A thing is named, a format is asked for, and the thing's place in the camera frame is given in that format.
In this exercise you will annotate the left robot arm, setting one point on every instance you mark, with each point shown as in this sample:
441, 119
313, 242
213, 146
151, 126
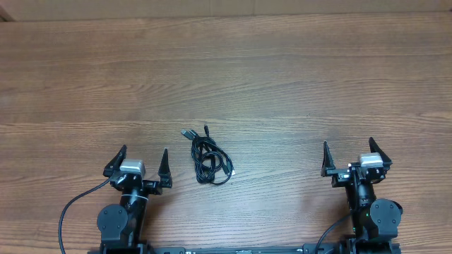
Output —
121, 224

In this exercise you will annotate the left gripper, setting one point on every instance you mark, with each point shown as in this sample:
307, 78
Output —
155, 187

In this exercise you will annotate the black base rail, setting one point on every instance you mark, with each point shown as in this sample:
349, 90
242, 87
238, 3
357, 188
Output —
307, 248

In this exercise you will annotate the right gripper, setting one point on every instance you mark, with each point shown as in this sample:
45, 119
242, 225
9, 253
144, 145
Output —
341, 176

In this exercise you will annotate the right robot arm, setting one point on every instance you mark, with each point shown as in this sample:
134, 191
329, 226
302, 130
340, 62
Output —
374, 221

